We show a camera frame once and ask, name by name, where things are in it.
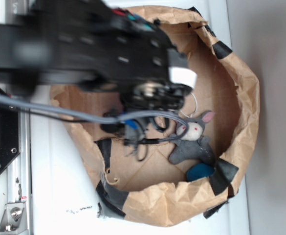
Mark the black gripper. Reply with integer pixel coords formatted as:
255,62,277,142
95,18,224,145
101,49,197,154

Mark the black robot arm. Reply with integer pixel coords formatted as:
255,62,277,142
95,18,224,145
0,0,197,149

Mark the grey plush bunny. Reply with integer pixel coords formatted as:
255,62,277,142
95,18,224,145
169,110,216,166

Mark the blue round object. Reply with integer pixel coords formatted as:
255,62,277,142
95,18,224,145
186,163,215,182

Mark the brown paper bag bin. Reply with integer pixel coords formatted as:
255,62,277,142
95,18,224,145
65,5,260,227

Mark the grey cable bundle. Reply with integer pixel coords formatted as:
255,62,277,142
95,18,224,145
0,89,190,145

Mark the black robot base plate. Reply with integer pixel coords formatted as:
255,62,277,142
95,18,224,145
0,105,20,175

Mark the aluminium extrusion rail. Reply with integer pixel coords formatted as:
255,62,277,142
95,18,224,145
0,0,33,233

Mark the metal corner bracket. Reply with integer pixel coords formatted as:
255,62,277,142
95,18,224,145
0,202,29,235

